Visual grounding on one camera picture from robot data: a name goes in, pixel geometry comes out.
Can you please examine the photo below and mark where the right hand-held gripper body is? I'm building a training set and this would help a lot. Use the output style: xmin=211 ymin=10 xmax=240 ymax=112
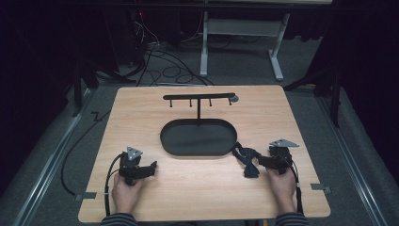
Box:
xmin=258 ymin=138 xmax=300 ymax=176

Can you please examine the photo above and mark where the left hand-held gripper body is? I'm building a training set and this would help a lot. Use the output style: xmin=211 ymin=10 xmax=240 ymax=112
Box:
xmin=118 ymin=146 xmax=145 ymax=186

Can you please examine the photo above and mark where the person's left hand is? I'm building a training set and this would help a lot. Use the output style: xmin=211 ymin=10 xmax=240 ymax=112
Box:
xmin=111 ymin=172 xmax=144 ymax=217

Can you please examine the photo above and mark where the person's right hand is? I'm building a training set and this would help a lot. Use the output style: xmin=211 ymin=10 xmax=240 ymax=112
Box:
xmin=265 ymin=167 xmax=297 ymax=214

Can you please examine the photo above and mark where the black hook rack with tray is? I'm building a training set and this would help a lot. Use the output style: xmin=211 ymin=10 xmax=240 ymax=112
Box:
xmin=159 ymin=91 xmax=238 ymax=157

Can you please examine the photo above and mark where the grey tape piece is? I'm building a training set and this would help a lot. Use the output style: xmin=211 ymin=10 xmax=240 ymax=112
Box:
xmin=310 ymin=183 xmax=333 ymax=195

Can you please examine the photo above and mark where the black metal stand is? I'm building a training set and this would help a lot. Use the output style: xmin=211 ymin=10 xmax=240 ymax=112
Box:
xmin=71 ymin=58 xmax=136 ymax=119
xmin=282 ymin=66 xmax=343 ymax=129

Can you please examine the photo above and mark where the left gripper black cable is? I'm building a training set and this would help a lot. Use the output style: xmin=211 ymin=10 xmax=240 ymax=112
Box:
xmin=104 ymin=153 xmax=124 ymax=218

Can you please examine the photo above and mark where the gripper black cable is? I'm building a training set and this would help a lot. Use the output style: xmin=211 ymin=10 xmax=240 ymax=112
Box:
xmin=104 ymin=153 xmax=124 ymax=218
xmin=283 ymin=154 xmax=305 ymax=216

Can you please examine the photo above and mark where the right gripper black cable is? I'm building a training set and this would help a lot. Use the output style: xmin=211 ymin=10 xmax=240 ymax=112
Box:
xmin=283 ymin=154 xmax=305 ymax=216

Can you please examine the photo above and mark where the long black floor cable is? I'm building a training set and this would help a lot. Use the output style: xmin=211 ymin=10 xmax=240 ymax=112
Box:
xmin=59 ymin=107 xmax=113 ymax=197

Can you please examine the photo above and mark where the metal floor rail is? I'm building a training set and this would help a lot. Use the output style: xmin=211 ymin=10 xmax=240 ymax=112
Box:
xmin=11 ymin=89 xmax=96 ymax=226
xmin=314 ymin=95 xmax=391 ymax=226

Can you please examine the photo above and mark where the bundle of black floor cables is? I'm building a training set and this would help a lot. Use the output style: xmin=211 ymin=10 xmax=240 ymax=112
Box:
xmin=125 ymin=11 xmax=216 ymax=88

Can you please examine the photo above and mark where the white metal desk frame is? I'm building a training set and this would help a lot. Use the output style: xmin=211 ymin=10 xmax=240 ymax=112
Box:
xmin=199 ymin=0 xmax=334 ymax=82

